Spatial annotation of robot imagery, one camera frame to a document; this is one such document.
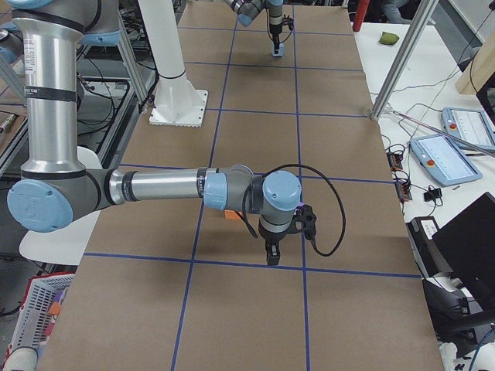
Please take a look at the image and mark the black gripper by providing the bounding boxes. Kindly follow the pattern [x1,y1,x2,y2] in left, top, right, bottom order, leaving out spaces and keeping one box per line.
[268,23,282,53]
[258,204,317,266]

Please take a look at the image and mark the light blue foam block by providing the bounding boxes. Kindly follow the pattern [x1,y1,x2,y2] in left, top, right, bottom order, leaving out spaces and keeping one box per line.
[271,43,285,58]

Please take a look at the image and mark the orange foam block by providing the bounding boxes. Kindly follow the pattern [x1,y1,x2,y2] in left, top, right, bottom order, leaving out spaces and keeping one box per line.
[224,210,243,220]

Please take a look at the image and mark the red fire extinguisher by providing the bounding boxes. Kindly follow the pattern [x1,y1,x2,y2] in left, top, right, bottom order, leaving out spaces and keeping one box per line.
[352,0,370,32]

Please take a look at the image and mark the green bean bag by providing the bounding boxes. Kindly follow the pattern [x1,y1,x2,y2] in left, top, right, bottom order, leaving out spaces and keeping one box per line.
[378,32,400,46]

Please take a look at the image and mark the orange electronics board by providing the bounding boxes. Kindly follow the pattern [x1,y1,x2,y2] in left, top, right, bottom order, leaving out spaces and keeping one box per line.
[386,151,412,203]

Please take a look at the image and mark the black box with label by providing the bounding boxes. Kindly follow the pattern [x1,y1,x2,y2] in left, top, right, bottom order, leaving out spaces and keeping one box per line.
[406,216,452,277]

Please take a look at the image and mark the near teach pendant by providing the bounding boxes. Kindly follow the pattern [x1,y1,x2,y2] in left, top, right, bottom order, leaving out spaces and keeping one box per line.
[410,134,483,186]

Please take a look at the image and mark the teach pendant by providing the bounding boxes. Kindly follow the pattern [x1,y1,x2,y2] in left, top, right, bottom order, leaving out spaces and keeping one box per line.
[410,134,483,186]
[442,107,494,151]

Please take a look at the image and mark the black monitor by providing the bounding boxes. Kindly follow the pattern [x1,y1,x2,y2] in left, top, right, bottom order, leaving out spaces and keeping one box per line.
[433,192,494,309]

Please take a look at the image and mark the white plastic chair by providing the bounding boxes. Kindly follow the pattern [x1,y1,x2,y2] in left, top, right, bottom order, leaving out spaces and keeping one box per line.
[19,145,104,267]

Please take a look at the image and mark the far teach pendant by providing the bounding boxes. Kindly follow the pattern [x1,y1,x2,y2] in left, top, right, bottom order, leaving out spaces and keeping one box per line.
[442,107,494,151]

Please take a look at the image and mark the white perforated basket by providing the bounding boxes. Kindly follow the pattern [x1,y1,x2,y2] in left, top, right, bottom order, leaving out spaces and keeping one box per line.
[4,273,74,363]

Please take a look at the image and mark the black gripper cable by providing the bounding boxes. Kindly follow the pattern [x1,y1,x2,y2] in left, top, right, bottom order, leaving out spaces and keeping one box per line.
[239,163,347,257]
[266,3,295,51]

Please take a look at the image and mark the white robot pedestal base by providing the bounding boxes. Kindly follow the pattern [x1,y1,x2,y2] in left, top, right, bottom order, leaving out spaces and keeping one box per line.
[139,1,208,127]

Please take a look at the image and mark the aluminium frame post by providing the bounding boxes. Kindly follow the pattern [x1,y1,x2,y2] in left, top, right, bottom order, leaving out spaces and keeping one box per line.
[370,0,439,121]

